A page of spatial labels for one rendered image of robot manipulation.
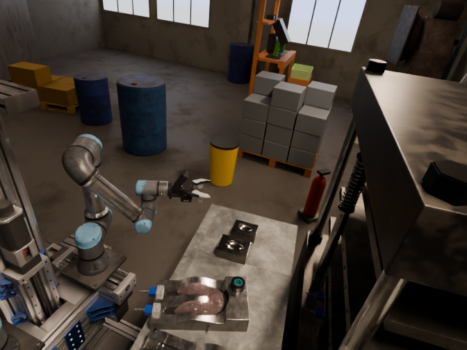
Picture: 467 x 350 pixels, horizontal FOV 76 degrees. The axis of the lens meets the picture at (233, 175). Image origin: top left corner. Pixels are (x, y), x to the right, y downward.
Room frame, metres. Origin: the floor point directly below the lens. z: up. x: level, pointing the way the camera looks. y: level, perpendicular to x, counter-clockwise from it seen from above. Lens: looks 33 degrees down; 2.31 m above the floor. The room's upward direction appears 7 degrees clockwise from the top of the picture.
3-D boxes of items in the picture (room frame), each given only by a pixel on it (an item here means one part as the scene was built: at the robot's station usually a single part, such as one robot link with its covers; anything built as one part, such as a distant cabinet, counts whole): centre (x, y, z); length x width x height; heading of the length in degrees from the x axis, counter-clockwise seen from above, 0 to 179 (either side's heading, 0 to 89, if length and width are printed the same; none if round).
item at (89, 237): (0.99, 0.65, 1.20); 0.13 x 0.12 x 0.14; 8
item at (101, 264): (0.99, 0.65, 1.09); 0.15 x 0.15 x 0.10
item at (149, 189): (1.15, 0.41, 1.43); 0.11 x 0.08 x 0.09; 98
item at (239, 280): (1.06, -0.10, 0.93); 0.08 x 0.08 x 0.04
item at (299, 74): (7.65, -0.94, 1.09); 1.63 x 1.45 x 2.19; 162
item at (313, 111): (4.34, -0.69, 0.60); 1.20 x 0.80 x 1.20; 72
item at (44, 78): (5.39, 3.58, 0.35); 1.25 x 0.95 x 0.70; 73
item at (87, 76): (4.84, 2.55, 0.40); 0.53 x 0.53 x 0.79
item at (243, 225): (1.59, -0.13, 0.83); 0.17 x 0.13 x 0.06; 78
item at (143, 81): (4.11, 1.44, 0.52); 0.68 x 0.68 x 1.05
